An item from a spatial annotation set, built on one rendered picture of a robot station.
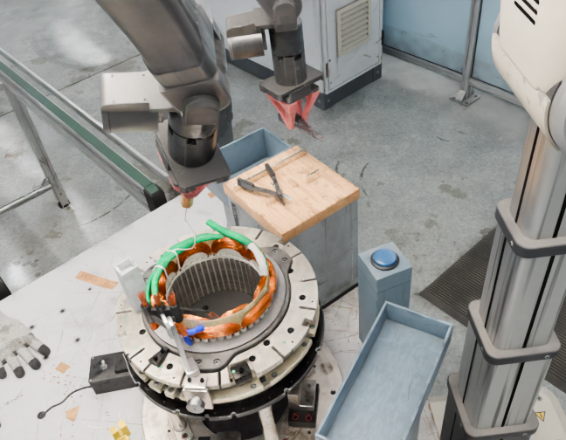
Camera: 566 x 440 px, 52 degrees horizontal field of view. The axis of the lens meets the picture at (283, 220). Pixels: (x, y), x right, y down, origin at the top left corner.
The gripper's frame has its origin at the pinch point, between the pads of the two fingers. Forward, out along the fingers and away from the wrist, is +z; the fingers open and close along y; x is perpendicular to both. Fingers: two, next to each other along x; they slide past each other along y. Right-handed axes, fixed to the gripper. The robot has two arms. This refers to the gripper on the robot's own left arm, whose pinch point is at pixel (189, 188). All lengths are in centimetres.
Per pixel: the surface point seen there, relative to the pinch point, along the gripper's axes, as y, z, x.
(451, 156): -63, 148, 165
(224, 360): 20.4, 13.8, -2.2
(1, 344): -13, 63, -36
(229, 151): -28, 36, 21
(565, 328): 33, 112, 132
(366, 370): 29.4, 16.2, 17.4
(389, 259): 13.8, 18.8, 31.8
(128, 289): 4.5, 15.6, -10.8
